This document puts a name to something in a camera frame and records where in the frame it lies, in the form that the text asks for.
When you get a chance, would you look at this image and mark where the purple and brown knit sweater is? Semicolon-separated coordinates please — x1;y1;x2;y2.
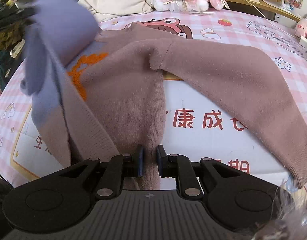
19;0;307;190

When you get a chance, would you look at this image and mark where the olive brown garment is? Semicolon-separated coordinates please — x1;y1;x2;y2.
0;21;25;51

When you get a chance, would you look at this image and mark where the white wrist watch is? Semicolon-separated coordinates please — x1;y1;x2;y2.
10;39;25;59

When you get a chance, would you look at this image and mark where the dark green garment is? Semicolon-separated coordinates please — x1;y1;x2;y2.
0;50;15;91

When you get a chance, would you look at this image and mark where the pink checkered desk mat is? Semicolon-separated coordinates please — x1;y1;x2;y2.
0;8;307;188

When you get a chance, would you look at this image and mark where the small pink pig plush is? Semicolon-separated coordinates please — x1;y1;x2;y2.
294;18;307;39

